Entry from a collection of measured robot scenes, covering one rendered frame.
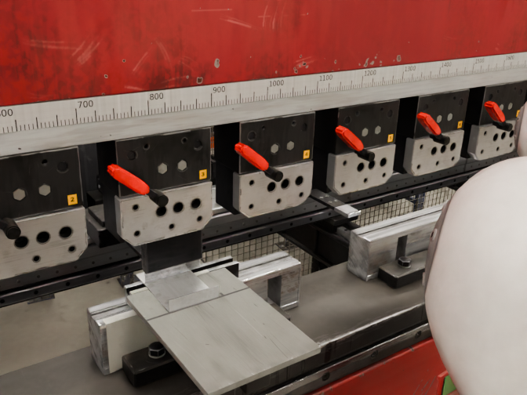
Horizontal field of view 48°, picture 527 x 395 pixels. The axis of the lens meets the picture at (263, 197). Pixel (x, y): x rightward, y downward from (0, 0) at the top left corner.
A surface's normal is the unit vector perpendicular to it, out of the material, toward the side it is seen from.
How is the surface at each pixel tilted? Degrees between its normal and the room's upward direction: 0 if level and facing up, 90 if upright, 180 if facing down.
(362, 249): 90
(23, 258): 90
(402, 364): 90
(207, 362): 0
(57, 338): 0
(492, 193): 38
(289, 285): 90
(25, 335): 0
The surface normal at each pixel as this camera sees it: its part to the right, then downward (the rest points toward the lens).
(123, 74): 0.56, 0.33
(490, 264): -0.66, -0.17
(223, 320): 0.03, -0.92
